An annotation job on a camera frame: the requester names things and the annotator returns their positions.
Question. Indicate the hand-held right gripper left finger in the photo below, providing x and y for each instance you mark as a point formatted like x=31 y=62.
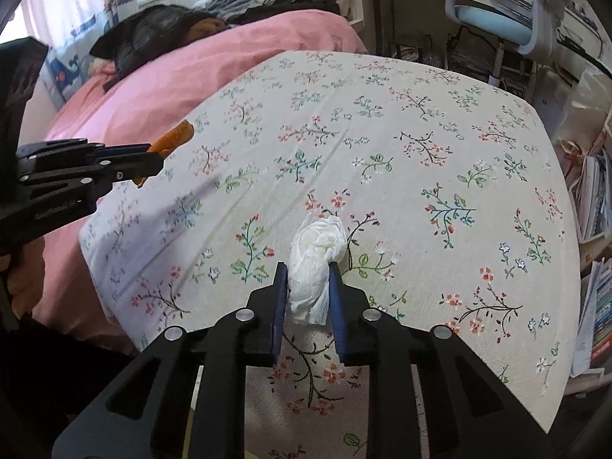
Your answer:
x=281 y=296

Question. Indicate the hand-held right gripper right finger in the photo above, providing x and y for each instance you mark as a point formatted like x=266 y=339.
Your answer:
x=334 y=306

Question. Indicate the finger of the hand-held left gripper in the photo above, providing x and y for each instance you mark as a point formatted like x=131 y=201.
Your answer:
x=71 y=150
x=129 y=167

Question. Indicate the white tissue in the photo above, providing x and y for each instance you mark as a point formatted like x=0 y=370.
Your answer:
x=315 y=258

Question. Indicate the long orange peel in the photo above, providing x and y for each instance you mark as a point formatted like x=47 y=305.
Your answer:
x=177 y=136

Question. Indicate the pink blanket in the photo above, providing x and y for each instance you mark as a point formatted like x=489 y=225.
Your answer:
x=191 y=71

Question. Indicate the dark jacket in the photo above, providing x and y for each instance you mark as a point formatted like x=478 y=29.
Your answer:
x=143 y=38

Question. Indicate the pink printed curtain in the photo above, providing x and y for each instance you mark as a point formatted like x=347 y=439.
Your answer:
x=71 y=5

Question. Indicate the stack of colourful books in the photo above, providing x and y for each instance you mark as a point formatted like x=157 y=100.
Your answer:
x=597 y=315

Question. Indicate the white bin of notebooks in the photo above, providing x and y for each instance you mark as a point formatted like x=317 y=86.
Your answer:
x=593 y=191

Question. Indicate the white drawer cabinet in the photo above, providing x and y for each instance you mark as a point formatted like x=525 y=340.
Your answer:
x=550 y=95

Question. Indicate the blue and grey office chair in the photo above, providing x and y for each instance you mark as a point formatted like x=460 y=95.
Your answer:
x=497 y=21

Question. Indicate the clear plastic bag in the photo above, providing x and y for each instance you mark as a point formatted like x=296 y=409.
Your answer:
x=593 y=100

